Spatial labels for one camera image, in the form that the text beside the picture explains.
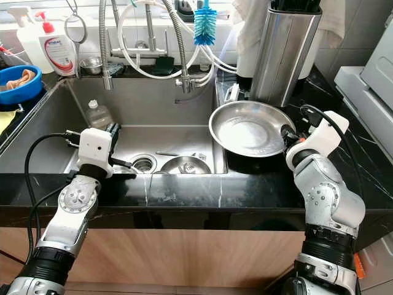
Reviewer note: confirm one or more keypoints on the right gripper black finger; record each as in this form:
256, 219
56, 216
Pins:
285, 133

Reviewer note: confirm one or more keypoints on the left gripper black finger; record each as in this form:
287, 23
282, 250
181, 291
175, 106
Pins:
114, 132

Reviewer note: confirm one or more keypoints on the large steel plate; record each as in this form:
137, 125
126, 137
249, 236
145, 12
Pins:
249, 129

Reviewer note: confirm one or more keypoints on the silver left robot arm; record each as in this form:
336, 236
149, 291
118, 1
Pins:
73, 224

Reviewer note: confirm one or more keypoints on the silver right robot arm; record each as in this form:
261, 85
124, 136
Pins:
331, 203

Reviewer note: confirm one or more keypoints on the clear plastic bottle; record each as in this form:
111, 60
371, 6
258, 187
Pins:
98, 118

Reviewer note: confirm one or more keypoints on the sink drain strainer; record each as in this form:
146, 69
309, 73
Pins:
144, 163

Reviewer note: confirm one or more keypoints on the stainless steel sink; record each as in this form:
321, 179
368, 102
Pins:
141, 114

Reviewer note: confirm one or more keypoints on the metal spoon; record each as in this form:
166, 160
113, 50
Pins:
169, 154

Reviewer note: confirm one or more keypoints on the upturned steel bowl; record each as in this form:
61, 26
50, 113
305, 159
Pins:
185, 166

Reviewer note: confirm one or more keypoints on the small steel cup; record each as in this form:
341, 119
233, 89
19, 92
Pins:
92, 66

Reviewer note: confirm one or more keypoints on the yellow cloth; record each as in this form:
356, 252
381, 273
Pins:
5, 120

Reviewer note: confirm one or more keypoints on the tall steel knife block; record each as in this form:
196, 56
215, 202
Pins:
282, 55

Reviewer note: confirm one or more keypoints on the dark green sponge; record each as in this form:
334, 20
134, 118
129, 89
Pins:
163, 66

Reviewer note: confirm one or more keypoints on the blue plastic bowl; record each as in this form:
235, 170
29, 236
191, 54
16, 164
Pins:
15, 95

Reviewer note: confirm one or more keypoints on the white soap bottle red pump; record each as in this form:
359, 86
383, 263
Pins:
58, 52

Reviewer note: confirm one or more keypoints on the wooden base cabinet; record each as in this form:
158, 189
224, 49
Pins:
159, 258

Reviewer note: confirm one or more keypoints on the beige rag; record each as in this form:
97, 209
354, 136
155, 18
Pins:
24, 78

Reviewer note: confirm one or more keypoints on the thin chrome tap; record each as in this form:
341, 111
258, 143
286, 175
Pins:
148, 27

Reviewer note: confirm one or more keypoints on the white spray bottle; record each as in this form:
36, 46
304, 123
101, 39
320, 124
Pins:
27, 43

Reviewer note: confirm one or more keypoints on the blue bottle brush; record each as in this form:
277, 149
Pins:
206, 27

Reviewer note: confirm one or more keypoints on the orange plastic item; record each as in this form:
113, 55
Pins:
359, 265

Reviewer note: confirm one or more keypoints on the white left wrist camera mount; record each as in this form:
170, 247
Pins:
95, 147

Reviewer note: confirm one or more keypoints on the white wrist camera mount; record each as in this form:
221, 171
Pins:
95, 147
325, 135

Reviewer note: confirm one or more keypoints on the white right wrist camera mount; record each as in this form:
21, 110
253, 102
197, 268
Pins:
325, 135

